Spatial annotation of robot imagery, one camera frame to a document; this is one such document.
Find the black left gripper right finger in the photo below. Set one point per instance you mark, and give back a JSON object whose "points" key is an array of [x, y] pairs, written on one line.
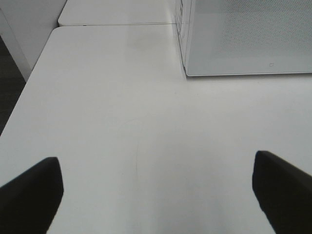
{"points": [[284, 194]]}

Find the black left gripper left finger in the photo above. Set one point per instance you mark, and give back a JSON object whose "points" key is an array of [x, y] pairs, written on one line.
{"points": [[29, 202]]}

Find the white microwave door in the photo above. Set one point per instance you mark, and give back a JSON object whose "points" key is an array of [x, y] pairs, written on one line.
{"points": [[243, 37]]}

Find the white microwave oven body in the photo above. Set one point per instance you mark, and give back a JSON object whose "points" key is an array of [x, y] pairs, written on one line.
{"points": [[183, 19]]}

